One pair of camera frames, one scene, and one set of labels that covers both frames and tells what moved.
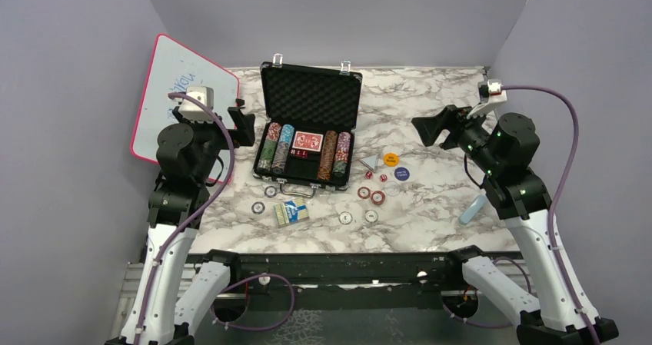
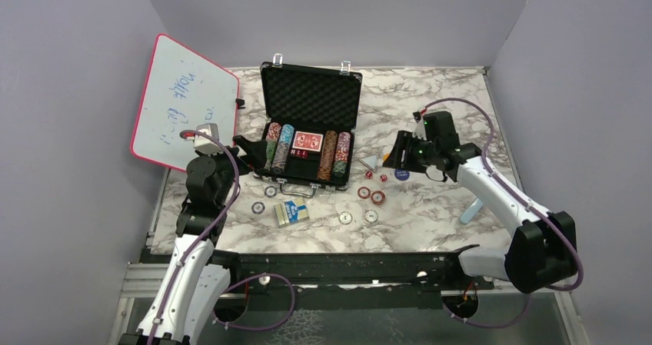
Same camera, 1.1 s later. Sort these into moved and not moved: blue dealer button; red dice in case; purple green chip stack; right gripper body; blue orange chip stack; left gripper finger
Moved: left gripper finger; right gripper body
Not moved: blue dealer button; blue orange chip stack; purple green chip stack; red dice in case
